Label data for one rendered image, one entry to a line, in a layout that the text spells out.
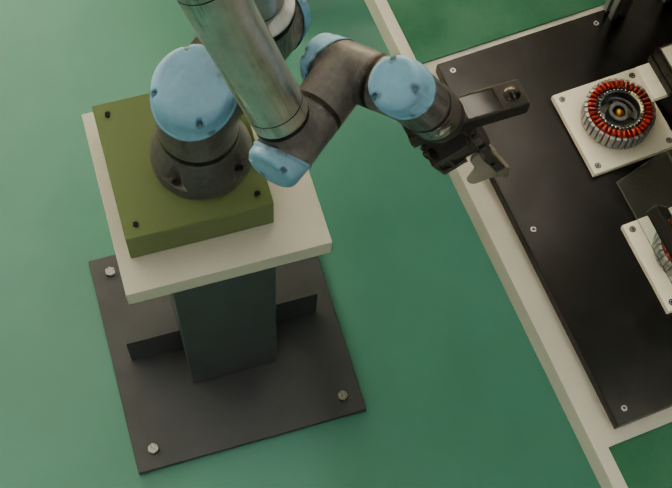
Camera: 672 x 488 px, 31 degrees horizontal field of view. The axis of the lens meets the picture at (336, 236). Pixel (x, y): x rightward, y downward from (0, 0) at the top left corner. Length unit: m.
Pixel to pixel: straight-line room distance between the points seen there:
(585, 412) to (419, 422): 0.79
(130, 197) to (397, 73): 0.49
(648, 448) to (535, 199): 0.41
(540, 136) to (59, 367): 1.17
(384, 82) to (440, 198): 1.22
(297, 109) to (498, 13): 0.66
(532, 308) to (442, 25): 0.51
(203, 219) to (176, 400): 0.81
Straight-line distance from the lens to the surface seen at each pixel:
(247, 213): 1.79
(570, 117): 1.94
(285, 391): 2.51
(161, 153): 1.74
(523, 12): 2.07
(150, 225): 1.77
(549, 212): 1.87
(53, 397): 2.57
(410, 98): 1.50
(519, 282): 1.84
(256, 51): 1.40
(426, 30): 2.02
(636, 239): 1.87
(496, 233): 1.86
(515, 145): 1.91
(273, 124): 1.48
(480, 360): 2.58
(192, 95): 1.60
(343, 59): 1.57
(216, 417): 2.50
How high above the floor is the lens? 2.42
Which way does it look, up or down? 66 degrees down
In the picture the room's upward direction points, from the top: 6 degrees clockwise
